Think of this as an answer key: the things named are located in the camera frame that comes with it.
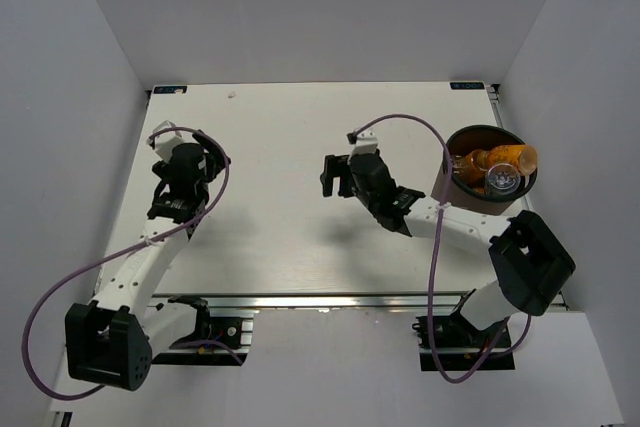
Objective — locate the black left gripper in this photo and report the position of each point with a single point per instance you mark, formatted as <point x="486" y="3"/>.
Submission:
<point x="214" y="159"/>

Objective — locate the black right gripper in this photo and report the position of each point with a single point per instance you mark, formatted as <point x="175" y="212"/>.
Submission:
<point x="335" y="167"/>

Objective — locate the orange bottle with barcode label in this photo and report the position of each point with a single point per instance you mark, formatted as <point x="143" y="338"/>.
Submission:
<point x="471" y="169"/>

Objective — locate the clear bottle with blue label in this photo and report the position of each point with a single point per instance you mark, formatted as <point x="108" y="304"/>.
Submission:
<point x="501" y="180"/>

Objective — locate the orange bottle with patterned label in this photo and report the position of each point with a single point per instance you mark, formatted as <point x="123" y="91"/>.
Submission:
<point x="522" y="157"/>

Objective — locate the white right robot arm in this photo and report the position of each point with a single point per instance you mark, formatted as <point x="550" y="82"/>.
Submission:
<point x="530" y="263"/>

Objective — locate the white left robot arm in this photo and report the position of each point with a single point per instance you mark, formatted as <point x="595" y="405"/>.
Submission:
<point x="113" y="340"/>

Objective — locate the dark brown round bin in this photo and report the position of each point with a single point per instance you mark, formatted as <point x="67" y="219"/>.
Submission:
<point x="462" y="142"/>

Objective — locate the blue sticker left corner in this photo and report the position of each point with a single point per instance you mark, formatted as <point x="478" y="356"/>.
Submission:
<point x="169" y="90"/>

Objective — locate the blue sticker corner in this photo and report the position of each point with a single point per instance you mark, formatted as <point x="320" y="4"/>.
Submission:
<point x="169" y="90"/>
<point x="466" y="85"/>

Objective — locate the blue sticker right corner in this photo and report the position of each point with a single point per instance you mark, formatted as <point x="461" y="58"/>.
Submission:
<point x="466" y="85"/>

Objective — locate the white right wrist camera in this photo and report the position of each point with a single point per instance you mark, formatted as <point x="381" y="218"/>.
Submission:
<point x="363" y="142"/>

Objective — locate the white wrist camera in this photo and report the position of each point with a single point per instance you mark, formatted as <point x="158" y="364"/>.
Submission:
<point x="363" y="142"/>
<point x="163" y="144"/>

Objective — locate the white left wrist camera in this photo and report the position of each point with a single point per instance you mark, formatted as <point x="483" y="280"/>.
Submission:
<point x="163" y="144"/>

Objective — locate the aluminium table front rail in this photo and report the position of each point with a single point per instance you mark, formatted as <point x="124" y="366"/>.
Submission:
<point x="319" y="301"/>

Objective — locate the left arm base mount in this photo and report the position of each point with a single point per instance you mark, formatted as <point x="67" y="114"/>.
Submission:
<point x="219" y="339"/>

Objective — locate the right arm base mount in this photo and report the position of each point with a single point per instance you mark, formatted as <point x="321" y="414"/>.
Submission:
<point x="460" y="345"/>

